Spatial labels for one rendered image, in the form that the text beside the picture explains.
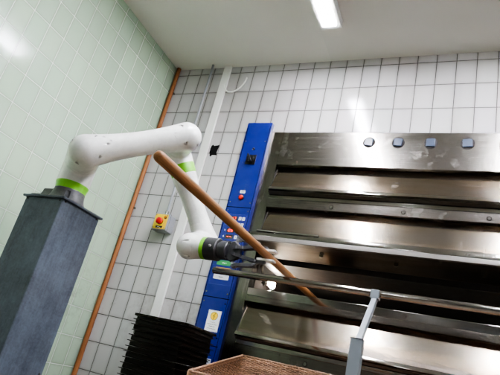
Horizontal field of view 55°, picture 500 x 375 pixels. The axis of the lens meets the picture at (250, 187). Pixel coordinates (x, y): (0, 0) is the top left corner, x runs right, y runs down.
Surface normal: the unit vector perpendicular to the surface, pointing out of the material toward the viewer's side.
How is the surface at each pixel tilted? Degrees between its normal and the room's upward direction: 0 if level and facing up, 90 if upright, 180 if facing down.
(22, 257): 90
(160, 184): 90
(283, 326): 70
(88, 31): 90
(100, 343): 90
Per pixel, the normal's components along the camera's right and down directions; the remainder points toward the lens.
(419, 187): -0.26, -0.71
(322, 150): -0.36, -0.43
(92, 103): 0.90, 0.05
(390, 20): -0.22, 0.90
